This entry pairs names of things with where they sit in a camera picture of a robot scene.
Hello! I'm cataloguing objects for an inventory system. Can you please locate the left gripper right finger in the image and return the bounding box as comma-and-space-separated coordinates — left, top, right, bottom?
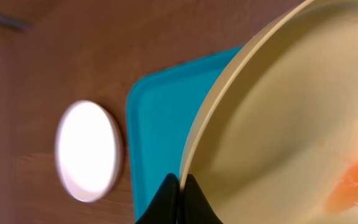
181, 174, 223, 224

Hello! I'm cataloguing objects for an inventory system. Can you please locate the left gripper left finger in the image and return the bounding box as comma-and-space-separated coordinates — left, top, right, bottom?
135, 173, 179, 224

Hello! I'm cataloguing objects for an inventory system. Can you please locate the white plate front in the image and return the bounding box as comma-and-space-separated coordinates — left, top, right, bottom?
55, 100, 124, 203

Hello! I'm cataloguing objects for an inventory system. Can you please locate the lime green plate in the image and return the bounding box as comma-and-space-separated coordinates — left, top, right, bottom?
179, 1, 358, 223

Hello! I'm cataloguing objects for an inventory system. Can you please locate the teal plastic tray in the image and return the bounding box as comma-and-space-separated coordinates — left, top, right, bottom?
125, 45, 358, 224

